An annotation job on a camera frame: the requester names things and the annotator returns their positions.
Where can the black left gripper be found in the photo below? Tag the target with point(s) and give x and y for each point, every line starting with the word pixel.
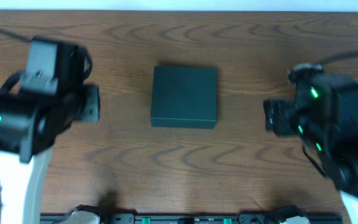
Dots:
pixel 89 103

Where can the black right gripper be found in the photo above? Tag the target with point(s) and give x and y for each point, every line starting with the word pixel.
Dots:
pixel 272 116

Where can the black gift box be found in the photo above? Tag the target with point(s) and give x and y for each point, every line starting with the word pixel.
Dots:
pixel 184 97

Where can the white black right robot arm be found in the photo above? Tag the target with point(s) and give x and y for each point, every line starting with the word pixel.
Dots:
pixel 324 114

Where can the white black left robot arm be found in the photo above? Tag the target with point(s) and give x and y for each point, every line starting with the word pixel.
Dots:
pixel 36 105

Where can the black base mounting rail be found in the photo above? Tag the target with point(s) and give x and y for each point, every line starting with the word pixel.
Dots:
pixel 289 214

